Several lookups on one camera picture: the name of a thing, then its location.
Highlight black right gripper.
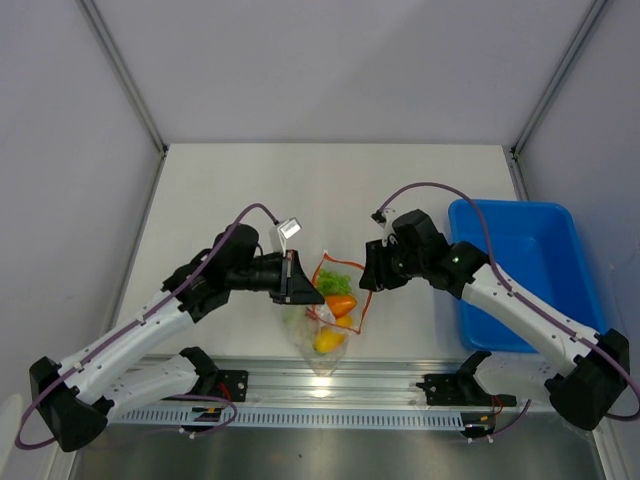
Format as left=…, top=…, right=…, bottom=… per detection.
left=359, top=237, right=426, bottom=292

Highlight red orange mango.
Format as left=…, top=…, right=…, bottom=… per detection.
left=325, top=295, right=358, bottom=318

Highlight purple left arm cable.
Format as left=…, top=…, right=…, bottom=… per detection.
left=13, top=203, right=281, bottom=449

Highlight white cauliflower green leaves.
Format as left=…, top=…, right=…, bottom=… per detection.
left=282, top=306, right=319, bottom=353

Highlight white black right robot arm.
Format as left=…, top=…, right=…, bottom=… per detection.
left=359, top=209, right=639, bottom=431

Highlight green grape bunch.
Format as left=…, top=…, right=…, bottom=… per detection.
left=315, top=269, right=352, bottom=296

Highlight aluminium mounting rail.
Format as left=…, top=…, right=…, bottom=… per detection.
left=67, top=355, right=611, bottom=412

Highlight white slotted cable duct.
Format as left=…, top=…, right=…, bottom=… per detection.
left=87, top=405, right=466, bottom=430

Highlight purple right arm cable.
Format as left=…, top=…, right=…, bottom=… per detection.
left=377, top=181, right=640, bottom=420

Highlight clear zip bag red zipper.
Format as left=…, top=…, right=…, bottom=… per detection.
left=282, top=252, right=373, bottom=377

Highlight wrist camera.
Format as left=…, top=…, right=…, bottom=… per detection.
left=269, top=217, right=301, bottom=256
left=371, top=208, right=397, bottom=246

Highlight orange yellow mango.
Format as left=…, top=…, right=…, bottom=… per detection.
left=313, top=315, right=353, bottom=354

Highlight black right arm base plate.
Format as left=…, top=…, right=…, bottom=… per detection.
left=415, top=373, right=517, bottom=407

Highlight right aluminium frame post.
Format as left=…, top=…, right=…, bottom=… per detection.
left=508, top=0, right=614, bottom=156

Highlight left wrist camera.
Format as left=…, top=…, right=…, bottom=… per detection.
left=269, top=217, right=301, bottom=256

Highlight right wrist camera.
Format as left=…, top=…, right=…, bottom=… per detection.
left=371, top=208, right=397, bottom=246

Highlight blue plastic bin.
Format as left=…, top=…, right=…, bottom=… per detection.
left=448, top=200, right=609, bottom=354

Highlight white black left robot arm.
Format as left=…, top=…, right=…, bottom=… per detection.
left=28, top=218, right=324, bottom=452

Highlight aluminium frame post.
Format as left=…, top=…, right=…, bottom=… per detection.
left=508, top=0, right=614, bottom=156
left=74, top=0, right=169, bottom=156

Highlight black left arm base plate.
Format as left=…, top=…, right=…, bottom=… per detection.
left=160, top=368, right=248, bottom=403

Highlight left aluminium frame post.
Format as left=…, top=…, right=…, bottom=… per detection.
left=74, top=0, right=169, bottom=156

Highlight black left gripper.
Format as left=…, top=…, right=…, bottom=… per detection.
left=228, top=249, right=324, bottom=305

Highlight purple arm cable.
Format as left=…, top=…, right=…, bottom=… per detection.
left=377, top=181, right=640, bottom=420
left=13, top=203, right=281, bottom=449

